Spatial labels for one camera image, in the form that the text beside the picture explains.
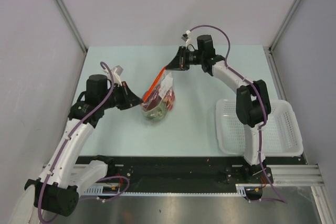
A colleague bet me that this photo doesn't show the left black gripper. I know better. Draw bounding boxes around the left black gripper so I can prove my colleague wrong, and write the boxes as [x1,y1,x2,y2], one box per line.
[100,81,143,110]

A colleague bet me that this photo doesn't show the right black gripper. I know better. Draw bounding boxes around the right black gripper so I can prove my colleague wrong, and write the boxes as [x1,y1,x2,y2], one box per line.
[166,46,205,71]

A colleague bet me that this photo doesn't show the clear zip top bag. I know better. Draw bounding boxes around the clear zip top bag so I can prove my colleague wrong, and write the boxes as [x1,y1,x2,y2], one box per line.
[141,67,176,124]

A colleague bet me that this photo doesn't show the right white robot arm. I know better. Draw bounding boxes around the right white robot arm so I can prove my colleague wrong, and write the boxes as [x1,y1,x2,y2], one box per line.
[166,35,271,183]

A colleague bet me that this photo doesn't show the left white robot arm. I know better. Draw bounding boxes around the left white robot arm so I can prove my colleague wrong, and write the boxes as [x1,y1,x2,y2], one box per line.
[24,74,143,217]

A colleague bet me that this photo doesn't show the fake red apple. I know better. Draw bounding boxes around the fake red apple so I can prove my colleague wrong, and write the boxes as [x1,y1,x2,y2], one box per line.
[142,90,162,111]

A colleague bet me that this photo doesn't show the fake green melon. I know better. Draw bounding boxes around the fake green melon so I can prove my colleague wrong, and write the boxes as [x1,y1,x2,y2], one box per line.
[142,106,168,124]

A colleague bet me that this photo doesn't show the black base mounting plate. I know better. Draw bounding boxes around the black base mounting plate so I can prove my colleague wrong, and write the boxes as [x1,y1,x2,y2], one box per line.
[76,155,308,193]

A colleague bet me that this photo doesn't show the white perforated plastic basket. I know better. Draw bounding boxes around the white perforated plastic basket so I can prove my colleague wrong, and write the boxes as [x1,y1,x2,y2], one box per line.
[215,99,303,157]

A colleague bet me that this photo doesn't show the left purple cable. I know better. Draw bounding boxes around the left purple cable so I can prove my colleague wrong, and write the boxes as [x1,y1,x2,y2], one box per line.
[38,61,131,222]

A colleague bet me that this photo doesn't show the purple cable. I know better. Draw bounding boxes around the purple cable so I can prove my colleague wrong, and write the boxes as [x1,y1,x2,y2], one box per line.
[190,25,287,204]
[38,61,131,222]

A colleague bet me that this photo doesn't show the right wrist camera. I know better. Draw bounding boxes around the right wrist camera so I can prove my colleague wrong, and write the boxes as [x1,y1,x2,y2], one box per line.
[181,30,191,43]

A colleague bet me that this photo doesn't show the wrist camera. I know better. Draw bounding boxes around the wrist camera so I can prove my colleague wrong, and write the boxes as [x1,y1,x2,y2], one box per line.
[112,65,123,76]
[181,30,191,43]

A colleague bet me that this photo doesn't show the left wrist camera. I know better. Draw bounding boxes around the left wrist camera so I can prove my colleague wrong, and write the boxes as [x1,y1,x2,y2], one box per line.
[112,65,123,76]

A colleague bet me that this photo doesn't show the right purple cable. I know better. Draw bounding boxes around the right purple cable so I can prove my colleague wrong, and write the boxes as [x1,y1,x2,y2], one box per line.
[190,25,287,204]

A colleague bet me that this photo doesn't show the right aluminium frame post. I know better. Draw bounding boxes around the right aluminium frame post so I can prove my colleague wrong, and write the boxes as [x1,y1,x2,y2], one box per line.
[270,0,320,49]

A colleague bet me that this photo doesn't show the aluminium frame post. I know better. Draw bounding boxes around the aluminium frame post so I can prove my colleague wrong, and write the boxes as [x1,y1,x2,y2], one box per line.
[53,0,88,55]
[270,0,320,49]

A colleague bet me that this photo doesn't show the left aluminium frame post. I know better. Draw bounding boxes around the left aluminium frame post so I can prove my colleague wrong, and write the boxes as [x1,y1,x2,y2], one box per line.
[53,0,88,55]

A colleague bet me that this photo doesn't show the white slotted cable duct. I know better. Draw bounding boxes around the white slotted cable duct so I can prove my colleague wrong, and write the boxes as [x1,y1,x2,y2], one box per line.
[83,184,274,197]

